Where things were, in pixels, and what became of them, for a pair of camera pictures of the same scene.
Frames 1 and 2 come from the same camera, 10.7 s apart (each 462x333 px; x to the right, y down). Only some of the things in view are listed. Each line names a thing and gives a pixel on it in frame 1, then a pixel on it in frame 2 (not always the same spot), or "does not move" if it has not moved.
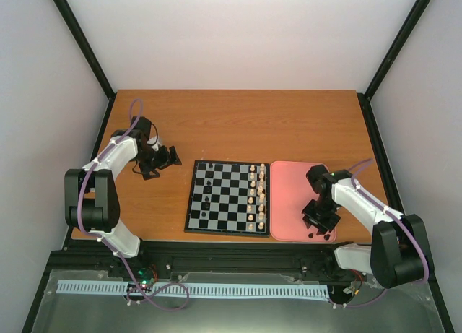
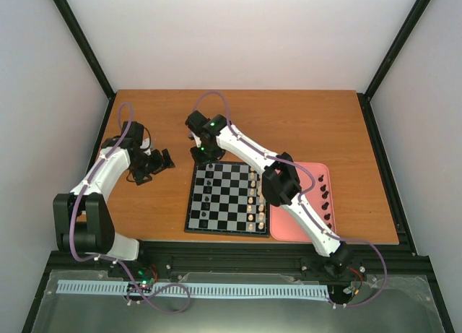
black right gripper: [309, 219] -> [199, 161]
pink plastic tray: [290, 191] does not move
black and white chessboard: [229, 198] does not move
